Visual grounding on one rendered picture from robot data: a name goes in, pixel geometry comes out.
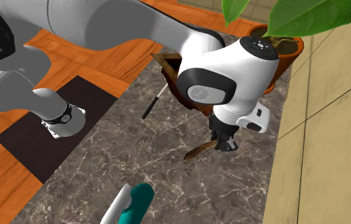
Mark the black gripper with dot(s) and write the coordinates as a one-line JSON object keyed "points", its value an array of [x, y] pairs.
{"points": [[221, 131]]}

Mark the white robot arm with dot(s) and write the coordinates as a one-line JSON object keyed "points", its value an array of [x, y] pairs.
{"points": [[125, 24]]}

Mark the brown wooden spoon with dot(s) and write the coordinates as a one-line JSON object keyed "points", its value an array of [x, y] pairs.
{"points": [[197, 152]]}

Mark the black and white pen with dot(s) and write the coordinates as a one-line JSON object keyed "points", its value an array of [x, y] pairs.
{"points": [[152, 105]]}

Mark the brown wooden box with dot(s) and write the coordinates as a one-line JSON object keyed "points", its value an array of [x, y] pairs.
{"points": [[172, 76]]}

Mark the teal and white bottle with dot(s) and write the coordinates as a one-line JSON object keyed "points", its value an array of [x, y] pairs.
{"points": [[139, 201]]}

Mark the potted plant in terracotta pot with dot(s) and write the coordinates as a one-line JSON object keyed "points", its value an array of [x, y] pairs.
{"points": [[305, 15]]}

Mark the dark robot stand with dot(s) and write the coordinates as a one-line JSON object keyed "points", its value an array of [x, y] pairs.
{"points": [[38, 145]]}

